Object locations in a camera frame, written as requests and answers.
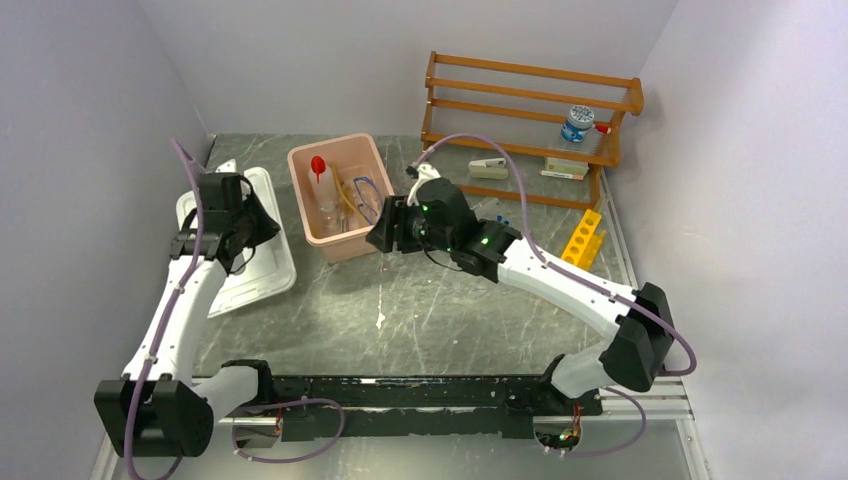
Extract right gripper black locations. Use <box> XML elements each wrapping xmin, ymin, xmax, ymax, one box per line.
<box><xmin>365</xmin><ymin>196</ymin><xmax>455</xmax><ymax>254</ymax></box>

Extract blue safety glasses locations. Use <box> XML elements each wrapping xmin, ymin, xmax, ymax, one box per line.
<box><xmin>352</xmin><ymin>176</ymin><xmax>383</xmax><ymax>226</ymax></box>

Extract white bin lid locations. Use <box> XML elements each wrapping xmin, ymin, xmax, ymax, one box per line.
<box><xmin>167</xmin><ymin>167</ymin><xmax>297</xmax><ymax>317</ymax></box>

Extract amber rubber tubing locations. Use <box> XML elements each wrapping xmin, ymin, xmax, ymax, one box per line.
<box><xmin>330</xmin><ymin>162</ymin><xmax>358</xmax><ymax>218</ymax></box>

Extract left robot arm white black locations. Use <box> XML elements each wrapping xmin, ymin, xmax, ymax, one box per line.
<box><xmin>94</xmin><ymin>167</ymin><xmax>296</xmax><ymax>457</ymax></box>

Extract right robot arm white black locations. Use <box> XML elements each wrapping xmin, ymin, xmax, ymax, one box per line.
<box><xmin>366</xmin><ymin>178</ymin><xmax>674</xmax><ymax>414</ymax></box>

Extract pink plastic bin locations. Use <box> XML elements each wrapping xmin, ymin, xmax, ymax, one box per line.
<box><xmin>288</xmin><ymin>133</ymin><xmax>394</xmax><ymax>263</ymax></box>

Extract red cap wash bottle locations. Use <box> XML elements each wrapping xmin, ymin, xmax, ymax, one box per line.
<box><xmin>309</xmin><ymin>156</ymin><xmax>339</xmax><ymax>211</ymax></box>

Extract white stapler on shelf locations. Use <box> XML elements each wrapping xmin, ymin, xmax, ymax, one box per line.
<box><xmin>468</xmin><ymin>157</ymin><xmax>510</xmax><ymax>180</ymax></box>

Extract yellow test tube rack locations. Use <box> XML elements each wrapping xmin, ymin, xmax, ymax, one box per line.
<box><xmin>560</xmin><ymin>209</ymin><xmax>606</xmax><ymax>271</ymax></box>

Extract wooden shelf rack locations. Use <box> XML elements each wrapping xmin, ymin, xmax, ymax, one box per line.
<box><xmin>420</xmin><ymin>51</ymin><xmax>645</xmax><ymax>210</ymax></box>

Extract blue white jar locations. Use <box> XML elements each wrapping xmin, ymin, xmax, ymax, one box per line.
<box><xmin>561</xmin><ymin>105</ymin><xmax>595</xmax><ymax>143</ymax></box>

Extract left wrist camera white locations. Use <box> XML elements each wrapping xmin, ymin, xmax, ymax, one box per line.
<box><xmin>215</xmin><ymin>159</ymin><xmax>239</xmax><ymax>173</ymax></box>

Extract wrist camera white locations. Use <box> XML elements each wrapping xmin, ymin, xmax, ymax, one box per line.
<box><xmin>406</xmin><ymin>162</ymin><xmax>441</xmax><ymax>206</ymax></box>
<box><xmin>215</xmin><ymin>159</ymin><xmax>239</xmax><ymax>173</ymax></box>

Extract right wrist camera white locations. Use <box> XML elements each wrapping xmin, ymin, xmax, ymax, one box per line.
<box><xmin>406</xmin><ymin>162</ymin><xmax>441</xmax><ymax>206</ymax></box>

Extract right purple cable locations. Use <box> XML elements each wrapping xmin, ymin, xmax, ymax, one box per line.
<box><xmin>413</xmin><ymin>133</ymin><xmax>698</xmax><ymax>462</ymax></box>

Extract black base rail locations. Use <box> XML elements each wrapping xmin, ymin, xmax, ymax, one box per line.
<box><xmin>209</xmin><ymin>374</ymin><xmax>604</xmax><ymax>444</ymax></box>

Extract aluminium frame rail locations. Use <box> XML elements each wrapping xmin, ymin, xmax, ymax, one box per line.
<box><xmin>89</xmin><ymin>376</ymin><xmax>696</xmax><ymax>480</ymax></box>

